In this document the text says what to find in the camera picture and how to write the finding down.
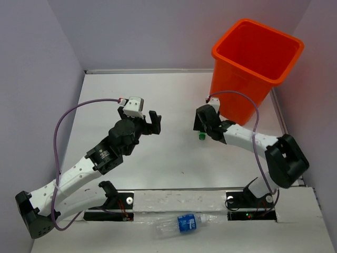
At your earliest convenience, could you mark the orange plastic bin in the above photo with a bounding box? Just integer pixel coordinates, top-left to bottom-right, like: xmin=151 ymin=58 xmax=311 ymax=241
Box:
xmin=210 ymin=19 xmax=304 ymax=125

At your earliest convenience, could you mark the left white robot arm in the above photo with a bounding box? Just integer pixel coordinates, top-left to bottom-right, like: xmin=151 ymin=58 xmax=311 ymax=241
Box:
xmin=15 ymin=107 xmax=162 ymax=239

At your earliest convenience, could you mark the green plastic bottle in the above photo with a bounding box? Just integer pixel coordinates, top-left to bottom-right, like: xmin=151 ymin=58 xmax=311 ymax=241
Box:
xmin=198 ymin=131 xmax=206 ymax=141

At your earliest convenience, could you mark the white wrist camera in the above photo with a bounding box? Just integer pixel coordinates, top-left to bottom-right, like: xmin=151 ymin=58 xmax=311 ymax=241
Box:
xmin=118 ymin=96 xmax=144 ymax=119
xmin=206 ymin=97 xmax=220 ymax=113

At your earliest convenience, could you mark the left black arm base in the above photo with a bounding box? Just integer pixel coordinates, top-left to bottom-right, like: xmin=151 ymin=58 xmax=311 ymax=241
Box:
xmin=83 ymin=191 xmax=134 ymax=222

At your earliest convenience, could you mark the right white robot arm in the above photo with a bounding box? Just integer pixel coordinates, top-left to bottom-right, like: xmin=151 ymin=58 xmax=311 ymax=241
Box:
xmin=193 ymin=104 xmax=310 ymax=207

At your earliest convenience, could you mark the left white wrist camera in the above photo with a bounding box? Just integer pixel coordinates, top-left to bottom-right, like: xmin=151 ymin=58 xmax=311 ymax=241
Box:
xmin=118 ymin=96 xmax=144 ymax=119

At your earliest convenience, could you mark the blue label water bottle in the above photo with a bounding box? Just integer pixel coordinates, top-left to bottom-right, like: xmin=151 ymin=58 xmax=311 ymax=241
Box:
xmin=155 ymin=213 xmax=208 ymax=239

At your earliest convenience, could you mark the white foam block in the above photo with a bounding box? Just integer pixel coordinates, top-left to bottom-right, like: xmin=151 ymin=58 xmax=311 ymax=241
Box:
xmin=133 ymin=190 xmax=226 ymax=212

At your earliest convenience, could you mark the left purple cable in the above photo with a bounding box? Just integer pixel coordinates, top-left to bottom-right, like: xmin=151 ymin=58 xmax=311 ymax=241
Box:
xmin=52 ymin=98 xmax=122 ymax=232

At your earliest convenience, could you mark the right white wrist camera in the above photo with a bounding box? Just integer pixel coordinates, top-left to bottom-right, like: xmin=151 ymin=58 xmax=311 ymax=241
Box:
xmin=206 ymin=97 xmax=220 ymax=113

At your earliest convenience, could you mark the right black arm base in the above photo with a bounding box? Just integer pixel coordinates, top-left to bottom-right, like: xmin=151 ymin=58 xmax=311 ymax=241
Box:
xmin=224 ymin=191 xmax=277 ymax=221

